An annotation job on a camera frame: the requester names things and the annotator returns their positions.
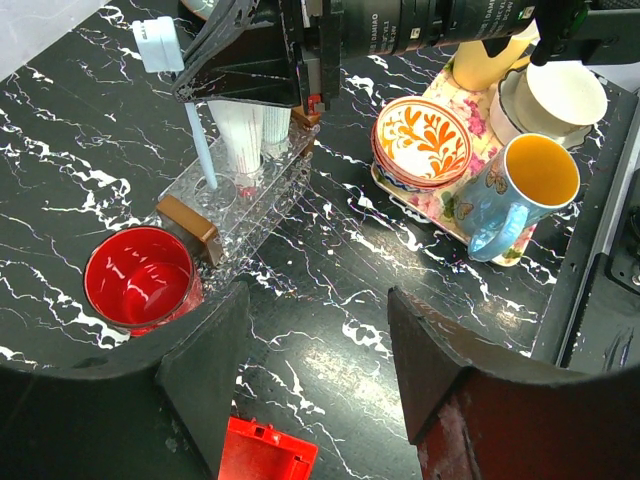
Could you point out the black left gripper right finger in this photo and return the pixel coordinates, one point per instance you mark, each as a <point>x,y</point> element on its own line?
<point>474,409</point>

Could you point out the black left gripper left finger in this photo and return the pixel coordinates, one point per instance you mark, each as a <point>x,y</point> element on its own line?
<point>156,407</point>

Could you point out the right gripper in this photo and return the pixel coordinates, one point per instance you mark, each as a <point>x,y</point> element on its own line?
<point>289,53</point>

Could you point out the white toothpaste tube red cap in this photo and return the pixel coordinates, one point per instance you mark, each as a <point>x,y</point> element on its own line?
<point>240,126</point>

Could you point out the white toothpaste tube black cap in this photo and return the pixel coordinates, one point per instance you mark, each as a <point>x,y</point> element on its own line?
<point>275,131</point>

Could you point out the red cup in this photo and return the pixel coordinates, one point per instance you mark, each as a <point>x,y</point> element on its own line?
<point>142,278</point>

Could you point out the clear acrylic toothbrush holder rack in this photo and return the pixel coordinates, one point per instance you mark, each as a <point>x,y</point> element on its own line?
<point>216,224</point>

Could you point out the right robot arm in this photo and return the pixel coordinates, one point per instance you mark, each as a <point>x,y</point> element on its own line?
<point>570,30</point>

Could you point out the clear acrylic oval tray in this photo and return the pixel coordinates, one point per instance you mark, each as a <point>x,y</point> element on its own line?
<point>260,240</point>

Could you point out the floral rectangular tray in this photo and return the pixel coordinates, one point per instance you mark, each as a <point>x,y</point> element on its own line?
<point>472,107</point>

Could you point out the teal ceramic plate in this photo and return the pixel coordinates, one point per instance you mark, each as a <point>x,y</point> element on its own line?
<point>201,8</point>

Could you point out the red plastic organizer bin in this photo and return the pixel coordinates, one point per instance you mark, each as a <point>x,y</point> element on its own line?
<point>254,451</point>

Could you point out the orange floral bowl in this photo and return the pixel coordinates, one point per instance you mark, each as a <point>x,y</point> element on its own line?
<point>420,146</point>

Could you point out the yellow cup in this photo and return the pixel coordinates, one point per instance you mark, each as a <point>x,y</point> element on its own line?
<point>474,70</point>

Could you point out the blue mug yellow inside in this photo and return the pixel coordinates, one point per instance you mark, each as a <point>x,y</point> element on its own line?
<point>530,178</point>

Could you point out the white small bowl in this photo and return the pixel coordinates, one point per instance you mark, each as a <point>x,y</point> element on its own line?
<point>561,100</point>

